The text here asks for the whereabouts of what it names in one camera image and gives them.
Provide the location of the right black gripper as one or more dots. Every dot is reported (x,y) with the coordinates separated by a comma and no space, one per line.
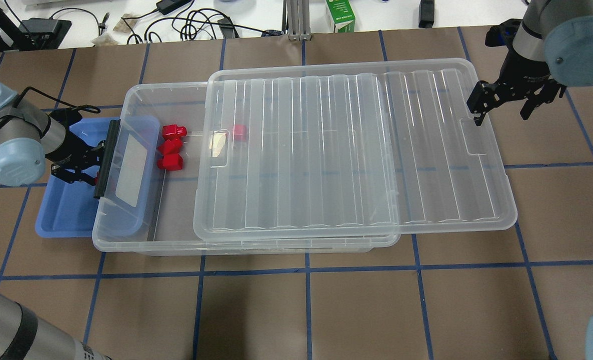
(525,83)

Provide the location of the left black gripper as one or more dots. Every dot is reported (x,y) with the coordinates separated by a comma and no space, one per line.
(73,147)

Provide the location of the clear plastic box lid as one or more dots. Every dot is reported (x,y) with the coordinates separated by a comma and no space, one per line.
(449,172)

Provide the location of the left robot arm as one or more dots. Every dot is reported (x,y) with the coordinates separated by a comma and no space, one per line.
(29,137)

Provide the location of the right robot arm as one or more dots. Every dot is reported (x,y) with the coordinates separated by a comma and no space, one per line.
(550,164)

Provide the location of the clear plastic storage box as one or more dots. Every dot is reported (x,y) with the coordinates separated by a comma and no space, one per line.
(151,200)

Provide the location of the blue plastic tray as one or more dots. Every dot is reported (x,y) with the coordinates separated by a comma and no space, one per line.
(67,210)

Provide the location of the red block under lid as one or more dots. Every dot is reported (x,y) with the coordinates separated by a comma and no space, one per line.
(239,132)

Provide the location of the green white carton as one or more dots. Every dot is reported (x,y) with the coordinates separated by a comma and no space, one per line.
(341,16)

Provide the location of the black power adapter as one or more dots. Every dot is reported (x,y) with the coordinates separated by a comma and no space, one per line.
(228,29)

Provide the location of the black box handle bar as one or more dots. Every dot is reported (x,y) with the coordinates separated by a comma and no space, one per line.
(108,148)

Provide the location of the aluminium frame post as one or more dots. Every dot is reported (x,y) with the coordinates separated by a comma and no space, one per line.
(296,20)

